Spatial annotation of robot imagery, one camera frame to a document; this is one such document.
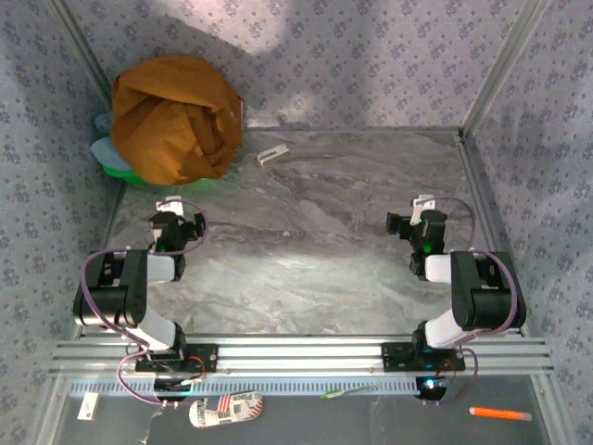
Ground brown trousers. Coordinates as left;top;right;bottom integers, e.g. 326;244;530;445
109;54;246;186

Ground green plastic basin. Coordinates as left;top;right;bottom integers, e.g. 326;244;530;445
100;160;233;188

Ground small white plastic block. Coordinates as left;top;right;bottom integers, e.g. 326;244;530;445
257;144;291;166

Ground light blue garment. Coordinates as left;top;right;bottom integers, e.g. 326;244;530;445
90;110;136;171

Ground black round controller board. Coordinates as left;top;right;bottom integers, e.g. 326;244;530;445
152;377;190;402
415;375;448;401

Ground green pen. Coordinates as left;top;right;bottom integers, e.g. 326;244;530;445
320;383;379;401

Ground small white label piece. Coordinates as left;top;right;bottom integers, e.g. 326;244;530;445
77;392;101;421

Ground orange marker pen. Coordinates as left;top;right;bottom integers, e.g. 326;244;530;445
468;406;533;422

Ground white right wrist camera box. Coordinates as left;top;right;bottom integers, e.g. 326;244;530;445
410;195;437;226

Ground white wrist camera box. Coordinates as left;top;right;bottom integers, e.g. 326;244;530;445
410;195;437;226
156;197;184;217

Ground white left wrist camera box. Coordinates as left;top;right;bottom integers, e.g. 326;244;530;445
156;197;184;217

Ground aluminium frame bar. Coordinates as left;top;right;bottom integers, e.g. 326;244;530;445
71;183;129;337
456;129;532;337
530;374;567;445
34;375;70;445

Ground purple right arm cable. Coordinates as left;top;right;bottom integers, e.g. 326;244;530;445
419;197;519;408

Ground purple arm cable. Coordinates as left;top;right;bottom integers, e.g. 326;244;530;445
419;197;519;408
80;197;210;408

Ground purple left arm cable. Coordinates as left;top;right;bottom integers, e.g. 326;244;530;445
80;197;210;408

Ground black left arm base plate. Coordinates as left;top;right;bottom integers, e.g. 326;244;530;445
134;343;220;374

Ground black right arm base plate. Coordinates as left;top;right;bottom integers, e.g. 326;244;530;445
381;341;467;373

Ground aluminium mounting rail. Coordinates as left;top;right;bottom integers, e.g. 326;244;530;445
50;336;555;377

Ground slotted grey cable duct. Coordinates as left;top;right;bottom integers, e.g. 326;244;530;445
67;375;447;399

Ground aluminium frame post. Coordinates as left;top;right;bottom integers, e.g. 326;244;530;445
460;0;555;134
45;0;121;110

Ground thin white wire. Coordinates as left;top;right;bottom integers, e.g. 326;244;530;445
138;410;161;445

